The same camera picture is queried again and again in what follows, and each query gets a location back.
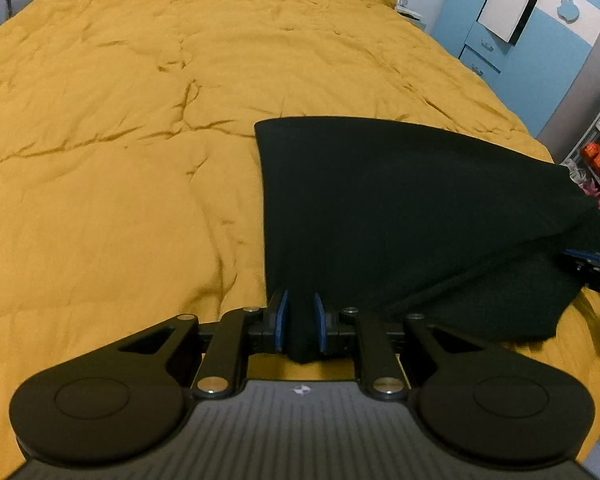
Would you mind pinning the yellow quilt bedspread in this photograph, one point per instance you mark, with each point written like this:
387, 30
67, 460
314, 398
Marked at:
130, 185

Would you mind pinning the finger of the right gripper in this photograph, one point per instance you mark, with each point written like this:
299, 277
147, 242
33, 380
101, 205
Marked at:
590, 257

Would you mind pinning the black pants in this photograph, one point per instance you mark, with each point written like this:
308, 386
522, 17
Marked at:
396, 218

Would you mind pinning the blue nightstand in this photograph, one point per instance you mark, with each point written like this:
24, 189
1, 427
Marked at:
414, 18

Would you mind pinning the blue white wardrobe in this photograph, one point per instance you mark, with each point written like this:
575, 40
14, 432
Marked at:
528, 52

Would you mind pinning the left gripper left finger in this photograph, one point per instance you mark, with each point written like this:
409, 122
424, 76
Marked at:
227, 345

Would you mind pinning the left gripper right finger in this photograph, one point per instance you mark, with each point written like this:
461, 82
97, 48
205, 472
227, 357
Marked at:
350, 333

